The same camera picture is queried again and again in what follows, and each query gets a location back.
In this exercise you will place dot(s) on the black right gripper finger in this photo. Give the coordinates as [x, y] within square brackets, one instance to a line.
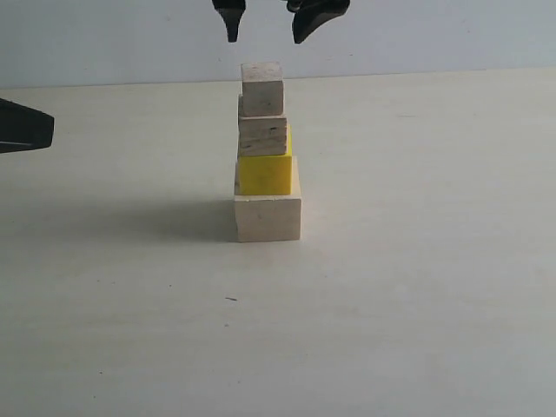
[309, 15]
[231, 12]

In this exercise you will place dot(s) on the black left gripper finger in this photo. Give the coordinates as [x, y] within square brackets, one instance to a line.
[12, 147]
[24, 126]

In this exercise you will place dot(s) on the small light wooden cube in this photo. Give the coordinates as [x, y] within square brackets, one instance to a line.
[262, 89]

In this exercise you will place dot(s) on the medium plywood cube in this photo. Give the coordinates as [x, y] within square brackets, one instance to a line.
[261, 135]

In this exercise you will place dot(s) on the yellow cube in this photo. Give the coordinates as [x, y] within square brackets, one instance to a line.
[267, 175]

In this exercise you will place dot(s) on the large pale wooden cube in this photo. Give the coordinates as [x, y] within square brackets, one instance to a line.
[269, 218]

